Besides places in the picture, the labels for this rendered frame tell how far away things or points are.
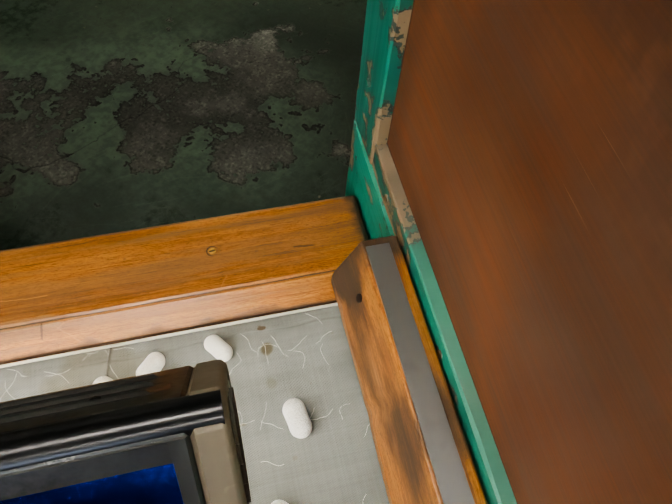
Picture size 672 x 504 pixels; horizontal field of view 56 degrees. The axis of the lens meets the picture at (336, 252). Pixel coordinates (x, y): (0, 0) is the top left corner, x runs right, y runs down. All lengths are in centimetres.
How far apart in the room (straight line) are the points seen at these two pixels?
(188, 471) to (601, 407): 20
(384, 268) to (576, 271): 24
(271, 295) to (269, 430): 13
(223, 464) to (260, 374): 39
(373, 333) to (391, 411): 7
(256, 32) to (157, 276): 151
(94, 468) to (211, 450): 4
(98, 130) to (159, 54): 33
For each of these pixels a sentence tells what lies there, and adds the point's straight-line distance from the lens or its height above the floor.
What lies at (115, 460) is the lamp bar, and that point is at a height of 110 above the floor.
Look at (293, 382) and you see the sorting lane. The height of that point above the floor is 74.
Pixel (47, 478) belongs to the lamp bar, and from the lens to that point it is 24.
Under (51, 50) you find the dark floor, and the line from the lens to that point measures 214.
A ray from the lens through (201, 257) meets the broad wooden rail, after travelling 66.
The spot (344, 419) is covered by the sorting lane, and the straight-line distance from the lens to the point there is 62.
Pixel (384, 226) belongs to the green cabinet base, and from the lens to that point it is 61.
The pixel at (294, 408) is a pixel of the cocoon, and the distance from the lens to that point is 59.
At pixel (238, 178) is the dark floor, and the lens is 170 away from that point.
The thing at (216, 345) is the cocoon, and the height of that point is 76.
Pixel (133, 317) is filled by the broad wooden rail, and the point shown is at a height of 76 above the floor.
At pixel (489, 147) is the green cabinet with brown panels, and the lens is 40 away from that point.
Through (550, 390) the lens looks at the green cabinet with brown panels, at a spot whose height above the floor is 99.
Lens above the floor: 133
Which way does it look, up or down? 58 degrees down
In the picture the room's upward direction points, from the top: 6 degrees clockwise
